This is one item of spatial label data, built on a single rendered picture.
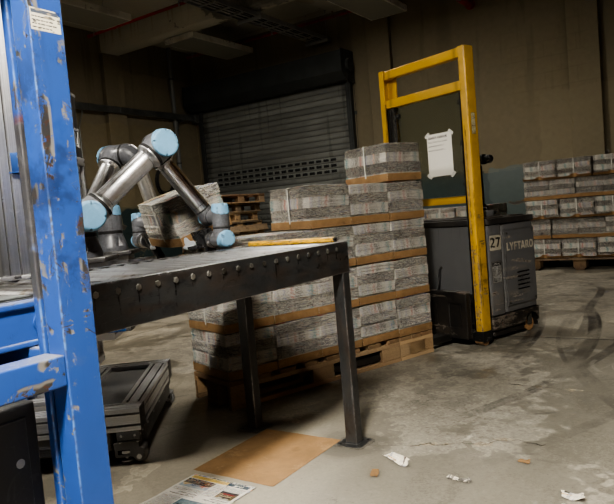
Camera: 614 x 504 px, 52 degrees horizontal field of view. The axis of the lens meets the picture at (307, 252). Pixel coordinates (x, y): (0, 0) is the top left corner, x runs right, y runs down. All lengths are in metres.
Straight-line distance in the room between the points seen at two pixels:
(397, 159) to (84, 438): 2.84
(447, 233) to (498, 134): 5.52
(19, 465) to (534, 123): 8.85
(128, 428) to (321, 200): 1.55
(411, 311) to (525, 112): 6.18
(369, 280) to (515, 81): 6.53
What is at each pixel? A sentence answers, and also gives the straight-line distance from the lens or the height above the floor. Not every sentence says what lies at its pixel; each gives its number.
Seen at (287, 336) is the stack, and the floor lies 0.30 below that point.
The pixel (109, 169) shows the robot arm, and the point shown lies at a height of 1.23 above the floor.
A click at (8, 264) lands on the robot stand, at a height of 0.81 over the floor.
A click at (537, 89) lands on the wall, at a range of 9.67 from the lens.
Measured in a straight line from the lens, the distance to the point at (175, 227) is 2.99.
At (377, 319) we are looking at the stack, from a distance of 3.65.
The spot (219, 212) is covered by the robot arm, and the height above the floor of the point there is 0.96.
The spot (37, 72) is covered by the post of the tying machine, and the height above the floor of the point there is 1.22.
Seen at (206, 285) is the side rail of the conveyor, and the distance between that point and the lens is 1.81.
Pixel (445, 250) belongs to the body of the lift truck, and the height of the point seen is 0.59.
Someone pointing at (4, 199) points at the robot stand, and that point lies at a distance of 2.94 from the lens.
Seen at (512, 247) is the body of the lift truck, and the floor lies 0.58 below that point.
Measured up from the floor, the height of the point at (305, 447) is 0.00.
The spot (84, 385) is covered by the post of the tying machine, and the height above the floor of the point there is 0.63.
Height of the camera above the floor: 0.93
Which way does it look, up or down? 4 degrees down
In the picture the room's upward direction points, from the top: 5 degrees counter-clockwise
